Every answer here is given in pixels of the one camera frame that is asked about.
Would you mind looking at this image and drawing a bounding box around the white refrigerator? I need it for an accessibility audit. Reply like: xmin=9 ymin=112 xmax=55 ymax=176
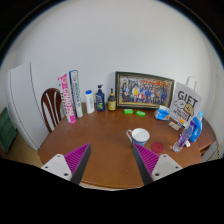
xmin=6 ymin=62 xmax=50 ymax=151

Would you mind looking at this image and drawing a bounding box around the white tall box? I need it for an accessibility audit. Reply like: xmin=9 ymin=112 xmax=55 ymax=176
xmin=68 ymin=69 xmax=84 ymax=119

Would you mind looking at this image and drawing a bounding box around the amber pump bottle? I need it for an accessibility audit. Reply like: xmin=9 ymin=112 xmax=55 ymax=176
xmin=107 ymin=88 xmax=117 ymax=112

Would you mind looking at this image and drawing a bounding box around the dark blue pump bottle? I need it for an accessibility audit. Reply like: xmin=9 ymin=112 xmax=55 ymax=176
xmin=95 ymin=84 xmax=106 ymax=112

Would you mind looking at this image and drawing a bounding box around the clear purple-capped water bottle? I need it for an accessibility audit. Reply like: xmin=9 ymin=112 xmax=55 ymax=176
xmin=172 ymin=120 xmax=196 ymax=153

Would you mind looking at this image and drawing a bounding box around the blue tissue pack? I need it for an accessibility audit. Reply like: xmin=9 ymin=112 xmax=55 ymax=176
xmin=153 ymin=105 xmax=172 ymax=122

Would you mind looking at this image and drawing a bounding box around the framed group photo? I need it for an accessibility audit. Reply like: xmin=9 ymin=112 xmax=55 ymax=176
xmin=114 ymin=70 xmax=175 ymax=110

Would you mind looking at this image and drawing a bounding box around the pink tall box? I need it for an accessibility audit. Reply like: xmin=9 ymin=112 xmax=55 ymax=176
xmin=57 ymin=73 xmax=77 ymax=125

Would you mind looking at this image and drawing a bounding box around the white paper gift bag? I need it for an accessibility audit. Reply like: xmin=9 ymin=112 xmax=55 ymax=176
xmin=169 ymin=75 xmax=203 ymax=129

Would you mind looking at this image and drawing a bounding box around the blue detergent bottle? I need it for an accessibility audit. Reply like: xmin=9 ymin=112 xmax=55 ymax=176
xmin=188 ymin=110 xmax=205 ymax=143

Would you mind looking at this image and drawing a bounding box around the white blue-patterned mug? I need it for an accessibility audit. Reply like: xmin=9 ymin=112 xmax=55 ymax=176
xmin=125 ymin=127 xmax=151 ymax=148

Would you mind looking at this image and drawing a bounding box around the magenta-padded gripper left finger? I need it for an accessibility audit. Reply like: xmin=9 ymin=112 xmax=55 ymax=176
xmin=41 ymin=143 xmax=92 ymax=185

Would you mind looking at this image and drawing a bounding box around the flat round red coaster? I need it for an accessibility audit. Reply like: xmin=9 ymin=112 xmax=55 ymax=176
xmin=150 ymin=141 xmax=165 ymax=154

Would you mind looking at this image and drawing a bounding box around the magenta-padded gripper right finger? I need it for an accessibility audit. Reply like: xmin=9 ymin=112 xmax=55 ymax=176
xmin=132 ymin=143 xmax=184 ymax=185

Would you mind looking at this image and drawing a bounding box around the small patterned snack pack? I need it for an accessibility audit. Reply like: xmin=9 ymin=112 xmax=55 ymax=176
xmin=168 ymin=121 xmax=181 ymax=131

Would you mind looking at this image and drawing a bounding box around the dark wooden chair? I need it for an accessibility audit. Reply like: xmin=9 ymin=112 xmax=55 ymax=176
xmin=40 ymin=87 xmax=64 ymax=134

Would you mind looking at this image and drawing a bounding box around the white bottle with blue cap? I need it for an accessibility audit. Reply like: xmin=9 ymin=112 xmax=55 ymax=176
xmin=85 ymin=89 xmax=96 ymax=115

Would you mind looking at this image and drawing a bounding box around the colourful puzzle cube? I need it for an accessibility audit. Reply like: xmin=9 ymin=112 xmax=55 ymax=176
xmin=177 ymin=117 xmax=187 ymax=128

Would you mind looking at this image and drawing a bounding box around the white radiator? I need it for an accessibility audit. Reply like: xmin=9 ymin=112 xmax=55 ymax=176
xmin=209 ymin=143 xmax=224 ymax=163

